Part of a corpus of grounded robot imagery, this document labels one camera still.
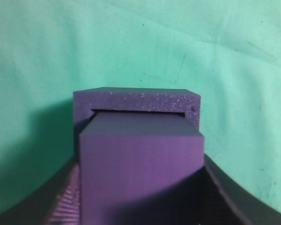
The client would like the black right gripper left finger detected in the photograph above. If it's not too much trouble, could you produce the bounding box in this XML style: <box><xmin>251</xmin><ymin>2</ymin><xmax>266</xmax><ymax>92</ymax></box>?
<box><xmin>0</xmin><ymin>157</ymin><xmax>81</xmax><ymax>225</ymax></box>

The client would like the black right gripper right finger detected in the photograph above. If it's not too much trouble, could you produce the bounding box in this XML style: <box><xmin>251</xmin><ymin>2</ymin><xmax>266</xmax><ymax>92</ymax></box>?
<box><xmin>203</xmin><ymin>154</ymin><xmax>281</xmax><ymax>225</ymax></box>

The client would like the purple foam cube block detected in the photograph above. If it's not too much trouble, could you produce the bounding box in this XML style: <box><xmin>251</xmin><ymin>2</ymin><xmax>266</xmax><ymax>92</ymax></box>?
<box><xmin>79</xmin><ymin>112</ymin><xmax>204</xmax><ymax>225</ymax></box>

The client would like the purple foam groove box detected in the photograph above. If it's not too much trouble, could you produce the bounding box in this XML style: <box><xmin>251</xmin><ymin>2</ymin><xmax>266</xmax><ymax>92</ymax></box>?
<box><xmin>73</xmin><ymin>87</ymin><xmax>200</xmax><ymax>160</ymax></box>

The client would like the green cloth backdrop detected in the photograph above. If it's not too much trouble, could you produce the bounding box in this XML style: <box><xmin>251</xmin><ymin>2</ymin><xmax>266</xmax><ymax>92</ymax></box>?
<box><xmin>0</xmin><ymin>0</ymin><xmax>281</xmax><ymax>213</ymax></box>

